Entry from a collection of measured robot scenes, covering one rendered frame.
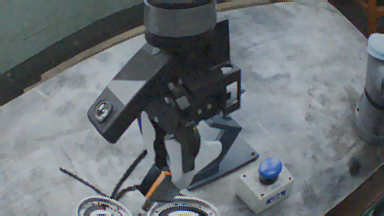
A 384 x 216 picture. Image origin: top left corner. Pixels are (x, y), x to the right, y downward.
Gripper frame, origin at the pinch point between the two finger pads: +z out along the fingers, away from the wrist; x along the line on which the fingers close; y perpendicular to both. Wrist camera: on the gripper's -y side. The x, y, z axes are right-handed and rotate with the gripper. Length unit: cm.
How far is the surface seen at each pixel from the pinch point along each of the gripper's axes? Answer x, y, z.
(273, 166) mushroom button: -0.3, 17.8, 9.7
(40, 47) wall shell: 161, 40, 80
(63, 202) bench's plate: 17.2, -12.0, 16.7
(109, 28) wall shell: 157, 79, 90
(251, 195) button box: -0.1, 14.2, 13.8
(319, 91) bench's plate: 12.8, 44.5, 17.0
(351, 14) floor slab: 110, 208, 95
